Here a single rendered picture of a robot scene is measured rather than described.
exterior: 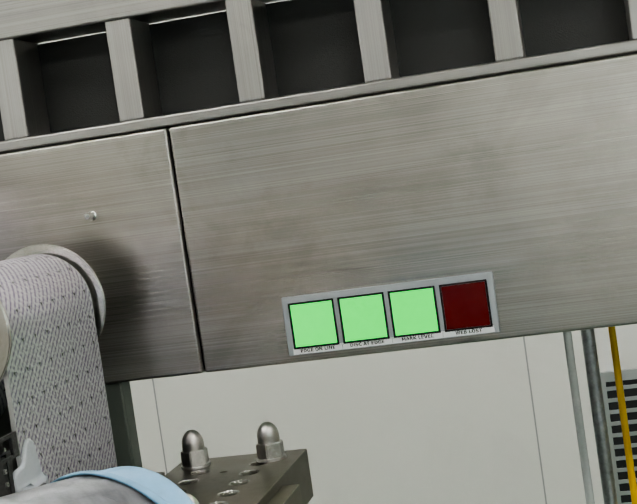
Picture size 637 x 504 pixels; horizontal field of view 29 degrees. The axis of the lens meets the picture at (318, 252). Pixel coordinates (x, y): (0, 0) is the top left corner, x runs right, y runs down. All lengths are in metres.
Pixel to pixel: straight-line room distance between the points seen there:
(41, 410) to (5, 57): 0.49
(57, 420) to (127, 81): 0.43
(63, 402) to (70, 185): 0.31
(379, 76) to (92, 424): 0.51
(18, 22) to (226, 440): 2.59
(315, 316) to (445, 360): 2.38
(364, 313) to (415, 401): 2.42
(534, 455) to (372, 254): 2.47
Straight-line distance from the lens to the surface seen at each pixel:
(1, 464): 1.16
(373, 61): 1.47
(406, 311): 1.46
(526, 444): 3.87
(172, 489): 0.67
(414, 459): 3.92
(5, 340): 1.25
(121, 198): 1.54
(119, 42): 1.55
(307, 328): 1.48
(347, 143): 1.46
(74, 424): 1.39
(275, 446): 1.50
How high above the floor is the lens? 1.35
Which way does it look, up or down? 3 degrees down
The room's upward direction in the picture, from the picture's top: 8 degrees counter-clockwise
